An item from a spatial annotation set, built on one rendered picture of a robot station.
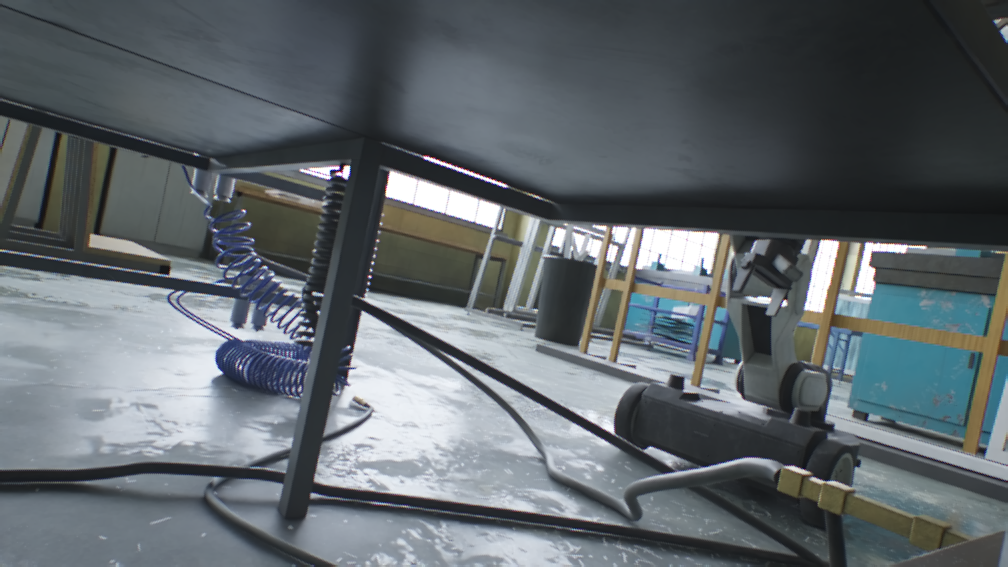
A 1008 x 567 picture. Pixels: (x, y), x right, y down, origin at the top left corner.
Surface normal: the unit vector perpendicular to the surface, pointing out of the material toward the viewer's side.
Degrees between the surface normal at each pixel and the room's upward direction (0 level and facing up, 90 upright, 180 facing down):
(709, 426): 90
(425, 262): 90
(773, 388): 117
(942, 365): 90
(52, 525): 0
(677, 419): 90
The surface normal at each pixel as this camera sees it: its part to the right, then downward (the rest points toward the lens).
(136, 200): 0.63, 0.14
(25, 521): 0.21, -0.98
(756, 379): -0.71, 0.32
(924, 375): -0.75, -0.15
